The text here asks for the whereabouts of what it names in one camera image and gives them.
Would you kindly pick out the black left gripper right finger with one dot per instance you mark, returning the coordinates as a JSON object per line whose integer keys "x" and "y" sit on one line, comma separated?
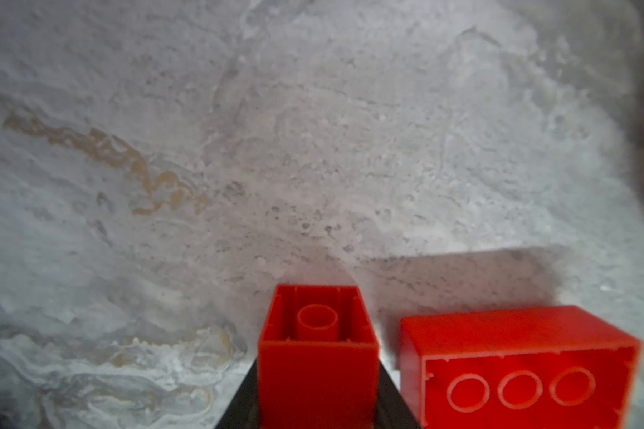
{"x": 391, "y": 411}

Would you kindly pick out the small red lego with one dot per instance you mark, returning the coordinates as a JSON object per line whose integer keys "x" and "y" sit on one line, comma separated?
{"x": 318, "y": 359}

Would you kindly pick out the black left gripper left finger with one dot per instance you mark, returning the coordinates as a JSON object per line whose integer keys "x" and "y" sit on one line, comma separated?
{"x": 243, "y": 410}

